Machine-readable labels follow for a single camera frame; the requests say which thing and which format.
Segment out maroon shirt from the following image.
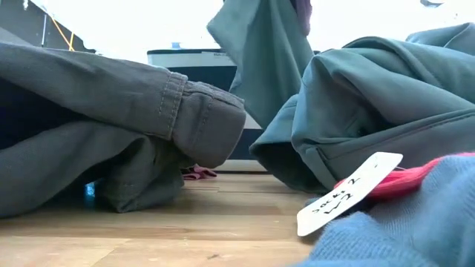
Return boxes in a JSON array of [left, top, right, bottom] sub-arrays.
[[181, 165, 218, 182]]

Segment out navy white striped fabric basket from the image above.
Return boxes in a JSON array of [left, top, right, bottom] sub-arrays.
[[146, 47, 268, 174]]

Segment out red sock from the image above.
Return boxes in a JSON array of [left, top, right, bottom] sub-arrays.
[[333, 151, 475, 203]]

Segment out yellow cable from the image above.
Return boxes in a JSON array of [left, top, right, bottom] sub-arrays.
[[50, 16, 76, 52]]

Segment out white tag reading socks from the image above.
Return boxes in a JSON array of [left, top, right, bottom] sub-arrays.
[[296, 151, 404, 237]]

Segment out dark grey jacket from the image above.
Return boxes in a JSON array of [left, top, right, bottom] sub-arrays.
[[0, 27, 248, 220]]

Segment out bright blue garment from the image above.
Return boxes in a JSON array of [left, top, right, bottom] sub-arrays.
[[84, 181, 97, 208]]

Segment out blue grey sock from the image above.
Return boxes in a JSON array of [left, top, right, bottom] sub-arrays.
[[292, 154, 475, 267]]

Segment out grey-green hoodie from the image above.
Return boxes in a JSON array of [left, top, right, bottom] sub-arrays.
[[206, 0, 475, 196]]

